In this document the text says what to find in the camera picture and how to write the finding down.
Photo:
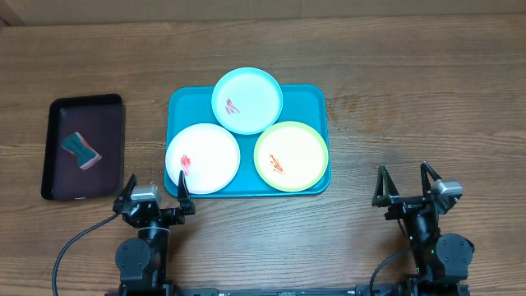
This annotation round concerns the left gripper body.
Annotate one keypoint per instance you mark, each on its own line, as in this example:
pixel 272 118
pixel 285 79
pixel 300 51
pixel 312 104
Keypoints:
pixel 168 218

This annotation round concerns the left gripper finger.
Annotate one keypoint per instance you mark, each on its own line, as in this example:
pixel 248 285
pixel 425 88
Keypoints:
pixel 127 190
pixel 183 195

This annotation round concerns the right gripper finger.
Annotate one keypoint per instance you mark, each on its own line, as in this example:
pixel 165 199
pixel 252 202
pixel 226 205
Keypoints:
pixel 386 193
pixel 427 174

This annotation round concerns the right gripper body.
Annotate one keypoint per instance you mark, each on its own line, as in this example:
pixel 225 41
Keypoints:
pixel 404 207

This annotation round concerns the white plate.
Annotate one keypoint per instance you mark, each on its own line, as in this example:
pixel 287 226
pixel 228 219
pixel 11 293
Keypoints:
pixel 206 154

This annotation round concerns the green and red sponge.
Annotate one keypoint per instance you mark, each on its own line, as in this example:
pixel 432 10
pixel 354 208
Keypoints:
pixel 78 146

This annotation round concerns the light blue plate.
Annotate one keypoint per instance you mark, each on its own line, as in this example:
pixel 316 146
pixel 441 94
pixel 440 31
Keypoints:
pixel 247 100

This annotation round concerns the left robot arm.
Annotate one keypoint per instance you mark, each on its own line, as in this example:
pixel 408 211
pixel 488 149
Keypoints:
pixel 143 261

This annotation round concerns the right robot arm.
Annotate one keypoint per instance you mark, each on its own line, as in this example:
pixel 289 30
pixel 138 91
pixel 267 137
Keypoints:
pixel 441 260

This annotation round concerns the black rectangular tray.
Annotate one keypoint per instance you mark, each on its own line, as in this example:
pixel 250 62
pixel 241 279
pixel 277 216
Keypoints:
pixel 100 119

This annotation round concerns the teal plastic serving tray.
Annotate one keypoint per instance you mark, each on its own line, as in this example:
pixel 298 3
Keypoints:
pixel 304 103

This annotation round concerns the yellow plate green rim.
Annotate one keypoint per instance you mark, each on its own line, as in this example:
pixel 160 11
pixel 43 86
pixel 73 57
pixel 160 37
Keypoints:
pixel 291 156

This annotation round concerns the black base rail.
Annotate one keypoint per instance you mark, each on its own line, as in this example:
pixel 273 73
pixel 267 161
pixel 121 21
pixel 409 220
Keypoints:
pixel 358 290

